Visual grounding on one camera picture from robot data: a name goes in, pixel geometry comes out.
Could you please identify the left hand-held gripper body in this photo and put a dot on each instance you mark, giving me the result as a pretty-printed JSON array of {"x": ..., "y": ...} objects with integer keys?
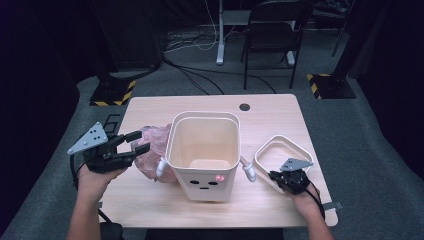
[{"x": 100, "y": 160}]

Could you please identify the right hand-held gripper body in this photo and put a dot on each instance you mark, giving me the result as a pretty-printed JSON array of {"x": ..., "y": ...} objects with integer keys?
[{"x": 293, "y": 180}]

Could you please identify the pink plastic trash bag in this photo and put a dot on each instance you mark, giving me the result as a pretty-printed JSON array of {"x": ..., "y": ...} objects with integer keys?
[{"x": 153, "y": 156}]

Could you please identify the white trash bin with face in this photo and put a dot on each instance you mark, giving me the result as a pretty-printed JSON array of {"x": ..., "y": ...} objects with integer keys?
[{"x": 230, "y": 193}]

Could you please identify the person's left hand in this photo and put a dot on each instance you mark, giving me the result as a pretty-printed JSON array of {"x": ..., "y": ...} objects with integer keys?
[{"x": 93, "y": 181}]

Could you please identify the person's right hand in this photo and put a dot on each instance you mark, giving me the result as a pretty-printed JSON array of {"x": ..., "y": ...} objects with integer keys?
[{"x": 306, "y": 201}]

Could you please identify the black tape floor marking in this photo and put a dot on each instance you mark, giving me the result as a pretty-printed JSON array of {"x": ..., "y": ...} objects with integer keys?
[{"x": 113, "y": 121}]

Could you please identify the black stand with striped base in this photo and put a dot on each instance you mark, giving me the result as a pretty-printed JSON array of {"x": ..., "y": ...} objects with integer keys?
[
  {"x": 110, "y": 93},
  {"x": 333, "y": 88}
]

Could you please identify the black office chair armrest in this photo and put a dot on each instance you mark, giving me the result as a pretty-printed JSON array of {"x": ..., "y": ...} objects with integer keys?
[{"x": 113, "y": 231}]

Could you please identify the dark round table grommet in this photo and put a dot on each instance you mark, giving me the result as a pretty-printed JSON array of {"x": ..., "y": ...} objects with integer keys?
[{"x": 244, "y": 107}]

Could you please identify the person's black clothing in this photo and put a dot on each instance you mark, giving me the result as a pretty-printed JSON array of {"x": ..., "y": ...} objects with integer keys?
[{"x": 213, "y": 235}]

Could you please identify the black curtain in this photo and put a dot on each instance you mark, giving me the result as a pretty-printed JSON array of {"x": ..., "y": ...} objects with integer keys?
[
  {"x": 33, "y": 100},
  {"x": 400, "y": 83}
]

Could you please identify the black panel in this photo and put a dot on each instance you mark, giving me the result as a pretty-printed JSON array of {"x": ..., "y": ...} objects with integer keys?
[{"x": 133, "y": 33}]

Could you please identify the black folding chair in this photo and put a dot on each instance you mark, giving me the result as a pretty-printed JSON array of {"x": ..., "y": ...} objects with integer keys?
[{"x": 271, "y": 33}]

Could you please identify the white desk frame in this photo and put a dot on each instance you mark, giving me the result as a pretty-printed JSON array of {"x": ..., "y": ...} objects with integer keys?
[{"x": 220, "y": 33}]

